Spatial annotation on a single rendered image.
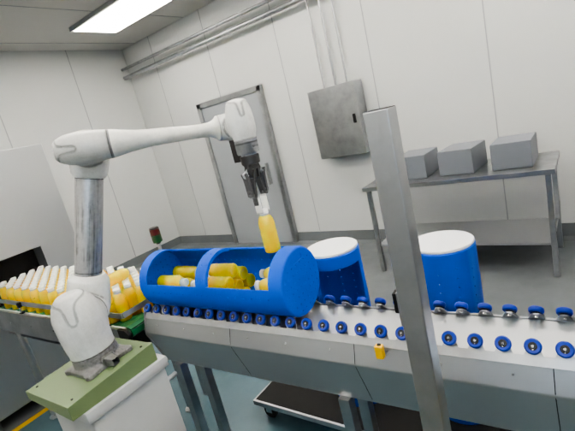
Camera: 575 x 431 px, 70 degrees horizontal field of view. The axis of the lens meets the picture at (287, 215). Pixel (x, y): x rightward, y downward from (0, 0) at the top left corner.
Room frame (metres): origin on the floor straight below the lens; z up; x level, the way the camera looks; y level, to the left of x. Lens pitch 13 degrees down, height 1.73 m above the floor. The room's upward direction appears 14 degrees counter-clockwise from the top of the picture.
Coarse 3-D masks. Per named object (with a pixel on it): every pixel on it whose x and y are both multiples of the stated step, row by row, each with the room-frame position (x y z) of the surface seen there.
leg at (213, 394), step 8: (200, 368) 2.09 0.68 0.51; (208, 368) 2.10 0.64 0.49; (208, 376) 2.08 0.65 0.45; (208, 384) 2.08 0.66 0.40; (208, 392) 2.10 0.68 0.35; (216, 392) 2.10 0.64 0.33; (216, 400) 2.09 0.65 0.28; (216, 408) 2.08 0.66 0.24; (216, 416) 2.09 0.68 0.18; (224, 416) 2.10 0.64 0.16; (224, 424) 2.09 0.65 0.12
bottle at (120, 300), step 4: (120, 292) 2.09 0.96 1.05; (116, 296) 2.06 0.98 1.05; (120, 296) 2.07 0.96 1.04; (124, 296) 2.09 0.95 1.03; (116, 300) 2.06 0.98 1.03; (120, 300) 2.06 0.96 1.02; (124, 300) 2.07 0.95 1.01; (116, 304) 2.06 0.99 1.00; (120, 304) 2.06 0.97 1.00; (124, 304) 2.07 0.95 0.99; (116, 308) 2.06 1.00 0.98; (120, 308) 2.06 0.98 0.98; (124, 308) 2.06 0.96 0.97; (128, 308) 2.08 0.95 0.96; (120, 312) 2.06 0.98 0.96; (128, 316) 2.07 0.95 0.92; (132, 316) 2.09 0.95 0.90; (120, 320) 2.07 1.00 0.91; (124, 320) 2.06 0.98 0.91
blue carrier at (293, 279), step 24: (144, 264) 1.98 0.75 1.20; (168, 264) 2.10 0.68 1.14; (192, 264) 2.12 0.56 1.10; (240, 264) 1.91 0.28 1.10; (264, 264) 1.83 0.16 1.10; (288, 264) 1.50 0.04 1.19; (312, 264) 1.63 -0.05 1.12; (144, 288) 1.93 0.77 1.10; (168, 288) 1.82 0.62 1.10; (192, 288) 1.72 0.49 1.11; (216, 288) 1.64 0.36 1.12; (288, 288) 1.47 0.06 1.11; (312, 288) 1.60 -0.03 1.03; (264, 312) 1.55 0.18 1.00; (288, 312) 1.46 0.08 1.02
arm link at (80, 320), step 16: (64, 304) 1.31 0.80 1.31; (80, 304) 1.33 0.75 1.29; (96, 304) 1.37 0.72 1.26; (64, 320) 1.29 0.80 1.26; (80, 320) 1.30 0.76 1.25; (96, 320) 1.33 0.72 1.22; (64, 336) 1.29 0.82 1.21; (80, 336) 1.29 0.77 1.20; (96, 336) 1.31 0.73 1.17; (112, 336) 1.38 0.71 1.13; (80, 352) 1.29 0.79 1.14; (96, 352) 1.30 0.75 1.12
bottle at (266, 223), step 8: (264, 216) 1.59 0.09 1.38; (264, 224) 1.58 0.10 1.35; (272, 224) 1.59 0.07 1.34; (264, 232) 1.58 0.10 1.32; (272, 232) 1.58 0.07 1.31; (264, 240) 1.59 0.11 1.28; (272, 240) 1.58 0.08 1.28; (264, 248) 1.60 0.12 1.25; (272, 248) 1.58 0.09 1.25; (280, 248) 1.60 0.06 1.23
